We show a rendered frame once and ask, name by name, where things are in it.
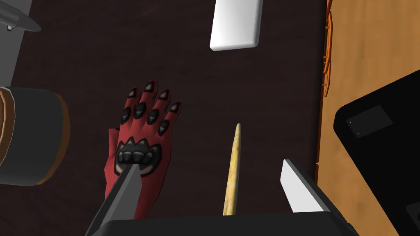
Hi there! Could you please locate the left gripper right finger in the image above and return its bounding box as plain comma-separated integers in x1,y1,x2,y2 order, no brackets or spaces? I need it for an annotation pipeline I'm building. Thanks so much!
280,159,331,213

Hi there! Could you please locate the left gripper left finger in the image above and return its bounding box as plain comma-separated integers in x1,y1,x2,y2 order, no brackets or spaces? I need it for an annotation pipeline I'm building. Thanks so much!
84,163,143,236

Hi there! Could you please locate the red and black glove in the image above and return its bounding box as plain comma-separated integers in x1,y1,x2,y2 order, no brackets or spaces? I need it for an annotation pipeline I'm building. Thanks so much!
104,79,182,220

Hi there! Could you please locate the yellow wooden stick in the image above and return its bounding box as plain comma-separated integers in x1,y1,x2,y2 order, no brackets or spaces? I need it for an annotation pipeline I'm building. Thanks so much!
223,123,242,216

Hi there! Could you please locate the black box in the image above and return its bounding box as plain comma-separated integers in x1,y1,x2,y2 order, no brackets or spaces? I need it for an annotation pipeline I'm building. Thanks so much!
333,69,420,236

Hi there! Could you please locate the grey cylinder with orange rim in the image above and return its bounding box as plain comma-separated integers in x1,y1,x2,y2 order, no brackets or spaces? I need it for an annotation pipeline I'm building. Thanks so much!
0,86,71,187

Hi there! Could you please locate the dark brown table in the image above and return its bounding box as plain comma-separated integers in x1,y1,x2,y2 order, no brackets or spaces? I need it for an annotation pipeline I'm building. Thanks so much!
0,0,329,222

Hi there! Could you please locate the orange chair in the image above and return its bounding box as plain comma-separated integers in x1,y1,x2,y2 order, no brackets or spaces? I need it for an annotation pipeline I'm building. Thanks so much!
323,0,334,98

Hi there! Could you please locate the white flat rectangular block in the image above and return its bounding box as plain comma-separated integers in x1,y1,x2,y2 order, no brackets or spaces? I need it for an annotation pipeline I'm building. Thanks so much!
209,0,264,52

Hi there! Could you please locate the grey metal pointed object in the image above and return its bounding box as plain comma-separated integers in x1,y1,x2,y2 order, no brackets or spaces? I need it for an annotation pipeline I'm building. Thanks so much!
0,6,42,33

